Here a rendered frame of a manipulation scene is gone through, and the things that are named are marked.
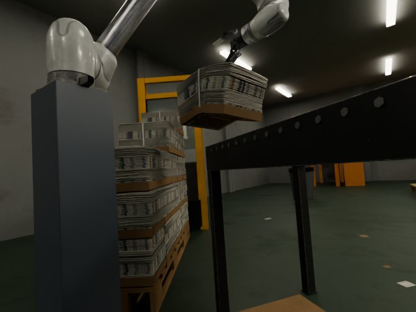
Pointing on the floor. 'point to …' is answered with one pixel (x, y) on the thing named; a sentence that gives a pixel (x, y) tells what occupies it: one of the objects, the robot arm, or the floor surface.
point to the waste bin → (306, 182)
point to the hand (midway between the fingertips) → (216, 56)
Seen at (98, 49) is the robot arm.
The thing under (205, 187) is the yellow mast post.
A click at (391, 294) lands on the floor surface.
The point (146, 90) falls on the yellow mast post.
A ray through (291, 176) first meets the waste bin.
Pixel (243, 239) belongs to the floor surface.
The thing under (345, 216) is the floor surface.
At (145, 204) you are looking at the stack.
